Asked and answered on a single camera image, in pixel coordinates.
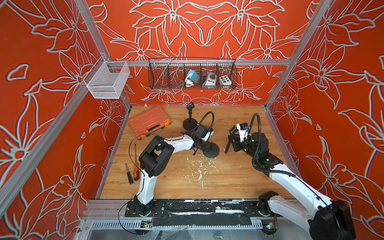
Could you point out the orange plastic tool case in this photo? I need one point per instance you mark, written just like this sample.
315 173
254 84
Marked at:
148 122

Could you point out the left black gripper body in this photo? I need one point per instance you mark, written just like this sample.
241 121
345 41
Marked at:
204 146

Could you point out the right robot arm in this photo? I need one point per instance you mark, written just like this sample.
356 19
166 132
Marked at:
317 214

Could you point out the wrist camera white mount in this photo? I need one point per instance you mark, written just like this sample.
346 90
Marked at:
243 130
208 135

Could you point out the white button box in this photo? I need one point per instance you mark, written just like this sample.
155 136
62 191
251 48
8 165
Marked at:
225 82

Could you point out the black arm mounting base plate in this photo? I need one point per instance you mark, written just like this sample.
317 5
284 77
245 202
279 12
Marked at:
203 213

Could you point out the black round stand base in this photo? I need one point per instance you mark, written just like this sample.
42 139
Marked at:
189 124

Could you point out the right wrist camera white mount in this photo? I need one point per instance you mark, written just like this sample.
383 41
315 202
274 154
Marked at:
243 130

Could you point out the orange black handled tool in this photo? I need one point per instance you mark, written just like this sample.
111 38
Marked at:
136 168

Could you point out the teal box in basket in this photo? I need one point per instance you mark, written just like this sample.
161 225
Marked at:
193 76

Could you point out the black wire wall basket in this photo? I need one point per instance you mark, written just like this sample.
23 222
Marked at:
177 73

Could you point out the clear plastic wall bin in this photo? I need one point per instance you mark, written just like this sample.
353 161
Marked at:
105 82

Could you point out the black handled screwdriver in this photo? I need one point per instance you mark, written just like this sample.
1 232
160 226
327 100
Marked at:
130 179

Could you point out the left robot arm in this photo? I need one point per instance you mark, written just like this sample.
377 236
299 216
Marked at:
156 156

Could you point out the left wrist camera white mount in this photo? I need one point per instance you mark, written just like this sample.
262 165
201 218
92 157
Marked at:
208 135

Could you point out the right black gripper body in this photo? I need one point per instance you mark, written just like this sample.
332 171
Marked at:
239 146

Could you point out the white device black knobs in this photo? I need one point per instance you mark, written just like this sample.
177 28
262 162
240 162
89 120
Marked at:
210 80

